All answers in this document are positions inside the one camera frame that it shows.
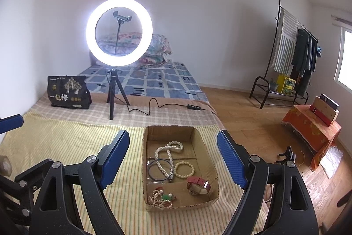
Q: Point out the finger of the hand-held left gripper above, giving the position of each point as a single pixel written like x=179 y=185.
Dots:
x=24 y=185
x=11 y=122

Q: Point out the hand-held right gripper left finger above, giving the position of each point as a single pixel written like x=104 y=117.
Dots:
x=117 y=160

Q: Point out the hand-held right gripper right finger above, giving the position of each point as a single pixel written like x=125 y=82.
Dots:
x=231 y=160

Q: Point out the blue bangle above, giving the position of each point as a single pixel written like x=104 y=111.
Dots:
x=150 y=173

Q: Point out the cardboard box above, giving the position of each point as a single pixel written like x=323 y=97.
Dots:
x=198 y=147

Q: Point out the person's left hand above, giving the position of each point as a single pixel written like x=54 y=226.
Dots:
x=4 y=166

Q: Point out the striped yellow blanket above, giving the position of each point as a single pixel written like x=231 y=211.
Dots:
x=68 y=136

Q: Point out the small black tripod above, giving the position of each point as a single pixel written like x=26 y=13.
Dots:
x=288 y=155

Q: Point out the checked beige blanket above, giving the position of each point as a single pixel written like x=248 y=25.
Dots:
x=165 y=118

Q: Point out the black printed bag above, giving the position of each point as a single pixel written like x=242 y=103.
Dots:
x=68 y=91

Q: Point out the black clothes rack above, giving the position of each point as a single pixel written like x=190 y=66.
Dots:
x=260 y=80

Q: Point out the orange cloth covered stool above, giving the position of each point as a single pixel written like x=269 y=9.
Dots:
x=310 y=130

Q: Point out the blue patterned bed sheet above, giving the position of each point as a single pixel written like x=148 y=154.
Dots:
x=165 y=80

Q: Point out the yellow box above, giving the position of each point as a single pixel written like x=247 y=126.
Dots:
x=286 y=85

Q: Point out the red box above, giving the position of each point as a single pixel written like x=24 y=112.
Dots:
x=321 y=113

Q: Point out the dark box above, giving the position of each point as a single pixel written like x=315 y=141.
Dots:
x=330 y=103

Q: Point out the stack of floral quilts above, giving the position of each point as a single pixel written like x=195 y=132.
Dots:
x=158 y=50

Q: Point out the dark hanging clothes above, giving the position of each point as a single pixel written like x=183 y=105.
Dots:
x=302 y=56

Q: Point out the striped towel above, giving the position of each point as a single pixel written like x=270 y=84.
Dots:
x=284 y=42

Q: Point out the phone holder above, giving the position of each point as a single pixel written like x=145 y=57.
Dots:
x=121 y=17

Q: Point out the window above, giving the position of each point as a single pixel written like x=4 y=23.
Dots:
x=345 y=61

